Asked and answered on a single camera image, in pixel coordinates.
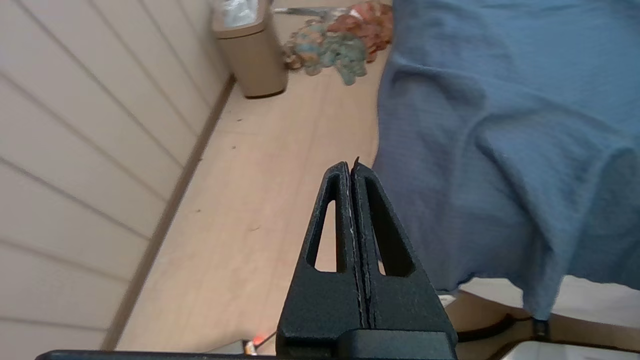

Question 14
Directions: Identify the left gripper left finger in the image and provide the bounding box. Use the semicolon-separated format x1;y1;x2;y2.
276;161;371;357

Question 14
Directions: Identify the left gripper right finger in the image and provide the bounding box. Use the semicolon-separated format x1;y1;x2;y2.
350;157;458;357

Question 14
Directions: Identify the blue-sheeted bed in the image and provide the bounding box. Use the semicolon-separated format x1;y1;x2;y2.
372;0;640;321

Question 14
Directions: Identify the brown trash bin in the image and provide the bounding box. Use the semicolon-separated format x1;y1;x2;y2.
212;0;289;99

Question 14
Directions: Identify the thin metal stick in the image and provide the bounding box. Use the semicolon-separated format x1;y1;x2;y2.
274;7;351;18

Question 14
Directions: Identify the clear plastic bin bag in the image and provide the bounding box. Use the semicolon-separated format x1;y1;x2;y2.
212;0;261;28

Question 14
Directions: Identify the black floor cable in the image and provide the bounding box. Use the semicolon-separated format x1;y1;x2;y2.
456;312;551;343

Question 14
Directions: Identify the colourful braided rope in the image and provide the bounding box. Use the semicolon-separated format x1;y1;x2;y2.
282;0;394;86

